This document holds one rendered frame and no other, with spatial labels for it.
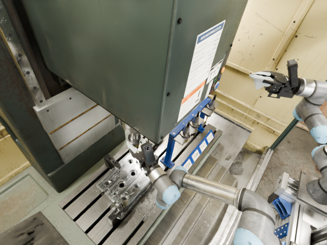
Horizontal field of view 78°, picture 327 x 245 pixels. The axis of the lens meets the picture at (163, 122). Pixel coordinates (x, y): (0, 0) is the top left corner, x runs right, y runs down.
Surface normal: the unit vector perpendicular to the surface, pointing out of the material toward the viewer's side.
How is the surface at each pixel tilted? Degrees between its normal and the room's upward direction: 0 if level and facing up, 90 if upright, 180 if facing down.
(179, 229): 8
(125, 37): 90
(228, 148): 24
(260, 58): 90
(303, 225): 0
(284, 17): 90
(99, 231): 0
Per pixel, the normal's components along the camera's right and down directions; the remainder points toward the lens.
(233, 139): -0.15, -0.39
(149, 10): -0.61, 0.54
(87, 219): 0.10, -0.68
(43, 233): 0.33, -0.84
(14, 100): 0.79, 0.50
